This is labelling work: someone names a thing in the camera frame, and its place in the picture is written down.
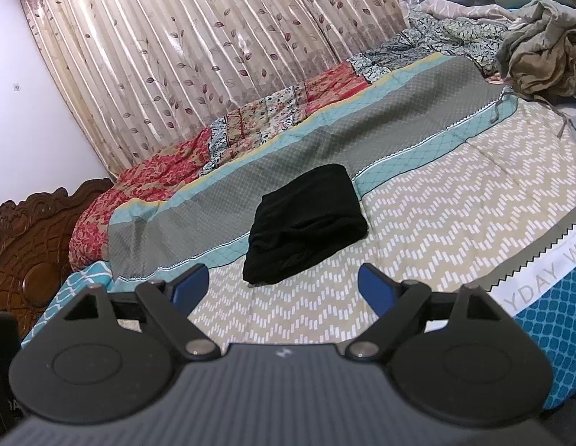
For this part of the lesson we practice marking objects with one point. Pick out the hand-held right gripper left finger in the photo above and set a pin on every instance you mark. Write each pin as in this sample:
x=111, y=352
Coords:
x=190, y=283

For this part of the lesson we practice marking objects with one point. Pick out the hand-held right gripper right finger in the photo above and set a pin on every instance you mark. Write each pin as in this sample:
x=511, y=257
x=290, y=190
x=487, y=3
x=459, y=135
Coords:
x=376, y=288

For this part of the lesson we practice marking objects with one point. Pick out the beige leaf print curtain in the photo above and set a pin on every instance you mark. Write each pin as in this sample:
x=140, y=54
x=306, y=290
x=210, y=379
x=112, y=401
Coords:
x=176, y=55

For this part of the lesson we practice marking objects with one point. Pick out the olive clothing pile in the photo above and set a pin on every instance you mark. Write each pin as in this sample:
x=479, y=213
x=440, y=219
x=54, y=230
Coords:
x=534, y=55

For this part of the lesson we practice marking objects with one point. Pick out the pale pink patterned cloth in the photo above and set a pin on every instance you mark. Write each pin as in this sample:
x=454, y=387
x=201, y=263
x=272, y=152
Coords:
x=455, y=9

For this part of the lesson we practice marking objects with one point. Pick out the carved wooden headboard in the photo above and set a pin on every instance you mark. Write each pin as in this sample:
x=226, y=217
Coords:
x=28, y=251

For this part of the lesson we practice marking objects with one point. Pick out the black pants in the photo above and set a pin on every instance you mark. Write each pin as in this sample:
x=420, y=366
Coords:
x=306, y=223

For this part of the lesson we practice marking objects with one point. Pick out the teal lattice pillow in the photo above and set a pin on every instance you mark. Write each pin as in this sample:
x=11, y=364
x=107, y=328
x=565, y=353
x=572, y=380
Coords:
x=79, y=283

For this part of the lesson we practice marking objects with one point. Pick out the floral patchwork quilt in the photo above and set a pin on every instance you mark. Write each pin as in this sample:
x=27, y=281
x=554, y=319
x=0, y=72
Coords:
x=144, y=186

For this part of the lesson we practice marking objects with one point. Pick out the printed patterned bedsheet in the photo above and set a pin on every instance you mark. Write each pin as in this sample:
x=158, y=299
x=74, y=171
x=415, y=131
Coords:
x=455, y=204

